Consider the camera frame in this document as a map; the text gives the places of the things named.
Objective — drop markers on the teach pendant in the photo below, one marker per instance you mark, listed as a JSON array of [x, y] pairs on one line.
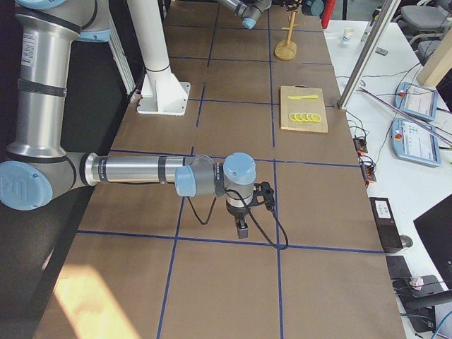
[[417, 101], [412, 143]]

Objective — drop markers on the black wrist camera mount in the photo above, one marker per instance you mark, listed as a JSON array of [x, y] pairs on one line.
[[263, 195]]

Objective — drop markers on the yellow plastic knife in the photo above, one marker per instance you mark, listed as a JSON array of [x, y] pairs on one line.
[[302, 97]]

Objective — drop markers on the dark teal mug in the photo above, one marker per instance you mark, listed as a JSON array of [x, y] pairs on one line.
[[312, 7]]

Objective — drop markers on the lemon slice one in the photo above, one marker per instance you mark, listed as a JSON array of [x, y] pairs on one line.
[[317, 118]]

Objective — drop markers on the paper cup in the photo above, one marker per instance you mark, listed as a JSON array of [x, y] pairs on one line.
[[347, 36]]

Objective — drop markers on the orange connector block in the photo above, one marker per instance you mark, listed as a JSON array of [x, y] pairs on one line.
[[368, 168], [360, 144]]

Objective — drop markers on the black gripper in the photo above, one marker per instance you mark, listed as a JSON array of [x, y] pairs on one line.
[[237, 212]]

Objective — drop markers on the black flat box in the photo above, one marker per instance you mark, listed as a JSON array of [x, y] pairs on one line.
[[386, 225]]

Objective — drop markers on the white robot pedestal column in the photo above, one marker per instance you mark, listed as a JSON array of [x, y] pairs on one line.
[[161, 93]]

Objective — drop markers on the orange connector block far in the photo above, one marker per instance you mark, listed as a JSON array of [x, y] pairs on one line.
[[360, 144]]

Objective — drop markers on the black monitor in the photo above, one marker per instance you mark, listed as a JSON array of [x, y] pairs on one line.
[[434, 229]]

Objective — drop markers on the aluminium frame post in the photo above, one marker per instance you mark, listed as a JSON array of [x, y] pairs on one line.
[[376, 33]]

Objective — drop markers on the orange connector block near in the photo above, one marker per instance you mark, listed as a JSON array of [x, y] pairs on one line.
[[368, 168]]

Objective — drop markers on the bamboo cutting board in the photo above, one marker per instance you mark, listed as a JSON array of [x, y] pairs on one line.
[[316, 106]]

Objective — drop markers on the grey office chair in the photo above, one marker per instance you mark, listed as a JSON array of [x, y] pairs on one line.
[[428, 22]]

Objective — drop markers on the lemon slice two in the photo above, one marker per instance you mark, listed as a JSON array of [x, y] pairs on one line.
[[309, 116]]

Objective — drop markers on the teach pendant near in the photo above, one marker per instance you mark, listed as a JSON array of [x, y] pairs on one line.
[[412, 143]]

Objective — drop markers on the wooden cup rack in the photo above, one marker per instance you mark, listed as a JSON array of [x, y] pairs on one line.
[[286, 49]]

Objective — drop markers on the teach pendant far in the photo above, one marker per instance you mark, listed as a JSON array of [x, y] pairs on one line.
[[417, 101]]

